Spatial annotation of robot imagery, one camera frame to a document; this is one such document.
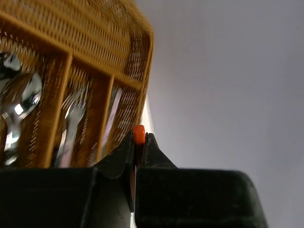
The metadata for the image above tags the pink-handled spoon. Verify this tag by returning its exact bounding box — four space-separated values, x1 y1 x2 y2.
0 52 23 95

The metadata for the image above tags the pink-handled table knife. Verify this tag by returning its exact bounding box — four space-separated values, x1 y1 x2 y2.
101 86 123 158

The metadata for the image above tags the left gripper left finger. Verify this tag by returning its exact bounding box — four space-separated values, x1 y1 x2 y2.
0 132 134 228

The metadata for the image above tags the dark floral-handled spoon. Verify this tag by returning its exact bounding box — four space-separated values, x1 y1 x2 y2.
1 72 42 168

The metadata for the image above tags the dark floral-handled fork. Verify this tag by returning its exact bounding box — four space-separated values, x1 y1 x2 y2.
54 84 89 168

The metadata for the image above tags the red chopstick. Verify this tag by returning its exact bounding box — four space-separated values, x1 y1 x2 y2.
133 125 145 169

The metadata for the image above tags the brown wicker cutlery tray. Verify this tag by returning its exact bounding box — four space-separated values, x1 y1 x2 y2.
0 0 153 168

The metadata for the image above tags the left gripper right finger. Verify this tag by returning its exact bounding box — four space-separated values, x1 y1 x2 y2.
135 133 268 228

